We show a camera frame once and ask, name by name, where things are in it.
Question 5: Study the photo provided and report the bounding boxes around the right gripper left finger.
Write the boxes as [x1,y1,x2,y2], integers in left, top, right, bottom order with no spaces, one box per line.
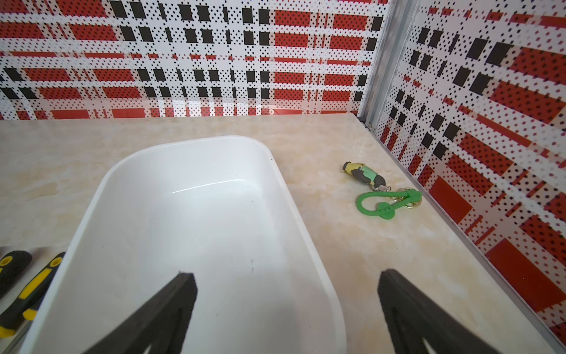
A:
[86,273,198,353]

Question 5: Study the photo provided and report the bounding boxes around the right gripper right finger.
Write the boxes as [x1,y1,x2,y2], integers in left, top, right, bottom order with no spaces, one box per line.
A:
[377,269,498,353]

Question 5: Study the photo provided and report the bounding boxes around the white plastic storage box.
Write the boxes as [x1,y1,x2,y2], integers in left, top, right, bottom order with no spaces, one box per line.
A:
[22,136,346,353]

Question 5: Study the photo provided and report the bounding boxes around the black yellow file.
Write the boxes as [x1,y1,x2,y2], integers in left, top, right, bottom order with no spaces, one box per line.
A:
[0,250,32,297]
[1,252,66,339]

